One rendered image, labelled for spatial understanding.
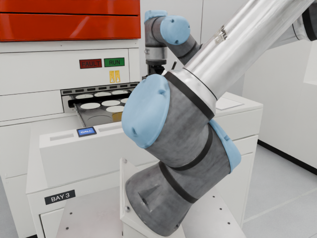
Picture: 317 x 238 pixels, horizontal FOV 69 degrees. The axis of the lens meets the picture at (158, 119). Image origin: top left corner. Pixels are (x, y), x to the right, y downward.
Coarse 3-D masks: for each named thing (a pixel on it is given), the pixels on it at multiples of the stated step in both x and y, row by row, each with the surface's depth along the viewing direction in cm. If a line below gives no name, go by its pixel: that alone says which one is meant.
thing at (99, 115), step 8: (80, 104) 123; (120, 104) 123; (80, 112) 111; (88, 112) 111; (96, 112) 111; (104, 112) 111; (112, 112) 111; (120, 112) 111; (88, 120) 102; (96, 120) 102; (104, 120) 102; (112, 120) 101; (120, 120) 101
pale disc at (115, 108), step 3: (108, 108) 117; (111, 108) 117; (114, 108) 117; (117, 108) 117; (120, 108) 117; (123, 108) 117; (111, 111) 112; (114, 111) 112; (117, 111) 112; (120, 111) 112
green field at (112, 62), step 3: (105, 60) 127; (108, 60) 128; (111, 60) 128; (114, 60) 129; (117, 60) 130; (120, 60) 130; (123, 60) 131; (105, 63) 127; (108, 63) 128; (111, 63) 129; (114, 63) 129; (117, 63) 130; (120, 63) 131; (123, 63) 132; (105, 66) 128
